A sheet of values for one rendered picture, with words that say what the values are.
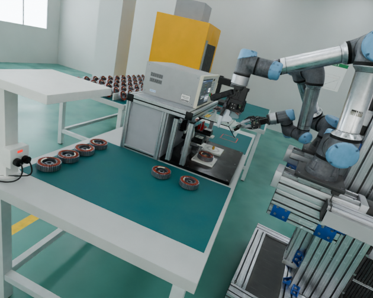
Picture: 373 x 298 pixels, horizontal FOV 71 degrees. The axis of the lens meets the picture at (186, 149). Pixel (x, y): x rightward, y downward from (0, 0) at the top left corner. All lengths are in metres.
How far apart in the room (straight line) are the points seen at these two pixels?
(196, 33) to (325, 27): 3.06
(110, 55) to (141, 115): 4.01
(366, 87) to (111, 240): 1.11
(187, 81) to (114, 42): 4.01
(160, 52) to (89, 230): 4.85
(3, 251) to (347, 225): 1.59
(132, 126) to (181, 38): 3.93
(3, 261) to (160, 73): 1.32
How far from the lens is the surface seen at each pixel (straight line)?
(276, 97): 7.00
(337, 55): 1.33
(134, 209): 1.21
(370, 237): 1.38
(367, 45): 1.18
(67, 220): 1.13
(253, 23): 7.09
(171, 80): 1.70
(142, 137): 1.70
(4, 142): 1.33
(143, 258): 1.00
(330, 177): 1.39
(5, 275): 1.73
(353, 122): 1.22
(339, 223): 1.35
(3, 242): 1.58
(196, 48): 5.37
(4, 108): 1.27
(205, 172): 1.64
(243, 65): 1.19
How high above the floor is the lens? 1.46
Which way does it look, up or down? 21 degrees down
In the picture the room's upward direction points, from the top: 14 degrees clockwise
